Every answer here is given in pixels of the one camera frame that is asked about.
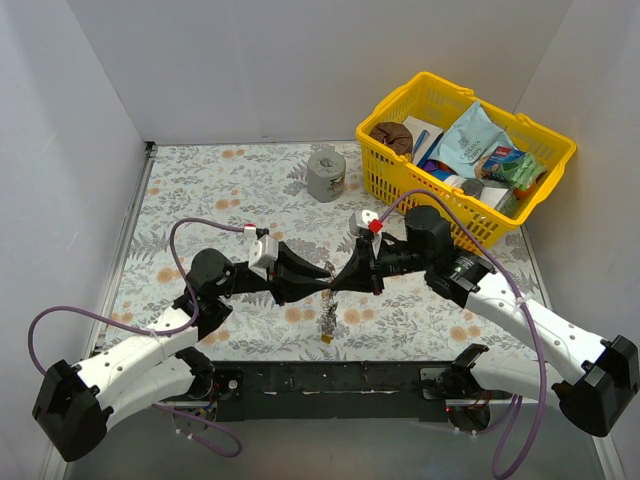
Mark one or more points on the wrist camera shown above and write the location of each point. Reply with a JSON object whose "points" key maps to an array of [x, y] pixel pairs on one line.
{"points": [[365, 224], [263, 255]]}

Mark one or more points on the grey lid can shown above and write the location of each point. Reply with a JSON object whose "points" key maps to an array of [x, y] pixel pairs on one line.
{"points": [[473, 188]]}

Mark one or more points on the green sponge pack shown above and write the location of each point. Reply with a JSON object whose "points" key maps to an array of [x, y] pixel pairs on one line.
{"points": [[515, 168]]}

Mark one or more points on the white box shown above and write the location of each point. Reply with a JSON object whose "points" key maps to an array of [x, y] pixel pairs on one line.
{"points": [[425, 138]]}

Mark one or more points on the brown round item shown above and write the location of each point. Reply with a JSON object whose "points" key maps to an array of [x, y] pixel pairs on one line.
{"points": [[394, 135]]}

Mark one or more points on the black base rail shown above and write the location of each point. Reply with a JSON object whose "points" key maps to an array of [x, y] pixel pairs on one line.
{"points": [[305, 390]]}

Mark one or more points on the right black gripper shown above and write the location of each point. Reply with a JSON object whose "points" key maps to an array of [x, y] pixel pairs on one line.
{"points": [[375, 270]]}

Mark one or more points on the orange fruit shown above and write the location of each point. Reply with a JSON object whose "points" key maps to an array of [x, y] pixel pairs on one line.
{"points": [[524, 193]]}

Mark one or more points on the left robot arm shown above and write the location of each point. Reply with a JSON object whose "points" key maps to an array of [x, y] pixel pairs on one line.
{"points": [[78, 404]]}

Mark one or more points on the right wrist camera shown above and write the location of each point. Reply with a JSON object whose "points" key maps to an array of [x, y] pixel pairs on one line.
{"points": [[365, 224]]}

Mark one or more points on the floral table mat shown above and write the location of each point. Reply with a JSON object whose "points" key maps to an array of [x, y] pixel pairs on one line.
{"points": [[194, 197]]}

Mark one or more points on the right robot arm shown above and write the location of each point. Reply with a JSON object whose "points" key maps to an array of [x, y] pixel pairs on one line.
{"points": [[590, 379]]}

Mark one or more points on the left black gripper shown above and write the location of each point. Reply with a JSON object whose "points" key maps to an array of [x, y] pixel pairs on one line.
{"points": [[275, 282]]}

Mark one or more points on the yellow plastic basket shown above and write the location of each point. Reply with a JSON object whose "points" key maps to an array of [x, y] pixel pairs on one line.
{"points": [[440, 102]]}

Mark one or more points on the light blue chips bag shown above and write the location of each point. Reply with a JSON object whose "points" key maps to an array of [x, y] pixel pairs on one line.
{"points": [[468, 140]]}

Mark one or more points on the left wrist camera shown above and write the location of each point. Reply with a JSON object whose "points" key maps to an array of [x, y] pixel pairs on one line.
{"points": [[263, 255]]}

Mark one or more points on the grey toilet paper roll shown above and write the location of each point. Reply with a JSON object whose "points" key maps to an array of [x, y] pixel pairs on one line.
{"points": [[325, 175]]}

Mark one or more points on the silver keyring with keys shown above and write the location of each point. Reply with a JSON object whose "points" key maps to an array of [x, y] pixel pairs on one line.
{"points": [[328, 320]]}

